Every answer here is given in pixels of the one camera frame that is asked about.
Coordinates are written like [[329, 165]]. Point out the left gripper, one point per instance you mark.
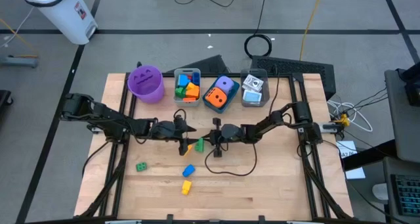
[[174, 130]]

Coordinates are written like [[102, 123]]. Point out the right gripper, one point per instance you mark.
[[217, 135]]

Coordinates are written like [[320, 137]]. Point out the green toy brick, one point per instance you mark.
[[199, 146], [180, 92]]

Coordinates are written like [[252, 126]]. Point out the yellow studded brick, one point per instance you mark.
[[188, 150]]

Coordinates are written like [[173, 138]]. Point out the long orange toy brick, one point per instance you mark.
[[189, 99]]

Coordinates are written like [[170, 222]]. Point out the orange plastic bin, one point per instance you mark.
[[193, 92]]

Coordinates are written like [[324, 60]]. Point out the orange foam die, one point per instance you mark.
[[215, 97]]

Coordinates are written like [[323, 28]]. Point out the small yellow toy brick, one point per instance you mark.
[[191, 85]]

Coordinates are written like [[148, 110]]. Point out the large blue toy brick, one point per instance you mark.
[[196, 77]]

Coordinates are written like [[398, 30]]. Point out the red toy brick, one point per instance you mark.
[[189, 76]]

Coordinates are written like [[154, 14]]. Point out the purple foam die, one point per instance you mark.
[[224, 84]]

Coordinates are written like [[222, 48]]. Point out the blue patterned card box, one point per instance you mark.
[[252, 97]]

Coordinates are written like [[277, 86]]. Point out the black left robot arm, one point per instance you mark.
[[105, 117]]

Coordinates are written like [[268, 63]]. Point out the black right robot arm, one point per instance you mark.
[[269, 122]]

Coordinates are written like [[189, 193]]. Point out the white plastic bin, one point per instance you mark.
[[187, 103]]

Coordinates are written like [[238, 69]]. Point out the blue arched toy brick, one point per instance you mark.
[[188, 170]]

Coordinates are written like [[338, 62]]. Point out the dark green black-studded brick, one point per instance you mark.
[[141, 167]]

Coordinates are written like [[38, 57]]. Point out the teal plastic bin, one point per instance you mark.
[[235, 86]]

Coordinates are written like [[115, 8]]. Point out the black flat panel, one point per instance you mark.
[[203, 65]]

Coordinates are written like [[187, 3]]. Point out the purple pumpkin-face bucket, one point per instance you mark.
[[144, 82]]

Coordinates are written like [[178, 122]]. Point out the clear grey plastic bin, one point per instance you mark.
[[265, 96]]

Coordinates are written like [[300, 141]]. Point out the black perforated panel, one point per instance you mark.
[[295, 68]]

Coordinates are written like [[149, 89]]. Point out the white paper sheet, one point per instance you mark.
[[355, 173], [346, 148]]

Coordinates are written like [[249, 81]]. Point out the white pedal trash can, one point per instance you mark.
[[62, 13]]

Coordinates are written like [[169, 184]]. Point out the white computer mouse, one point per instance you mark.
[[380, 191]]

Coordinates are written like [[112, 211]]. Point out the grey desk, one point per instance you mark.
[[403, 128], [393, 165]]

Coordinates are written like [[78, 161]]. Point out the grey stand base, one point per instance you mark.
[[18, 61]]

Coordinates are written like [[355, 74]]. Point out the black caster base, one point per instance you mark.
[[5, 100]]

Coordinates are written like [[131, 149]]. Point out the backlit keyboard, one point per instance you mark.
[[407, 194]]

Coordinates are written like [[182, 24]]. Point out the black desk device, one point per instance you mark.
[[413, 86]]

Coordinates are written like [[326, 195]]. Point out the black aluminium table frame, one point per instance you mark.
[[310, 184]]

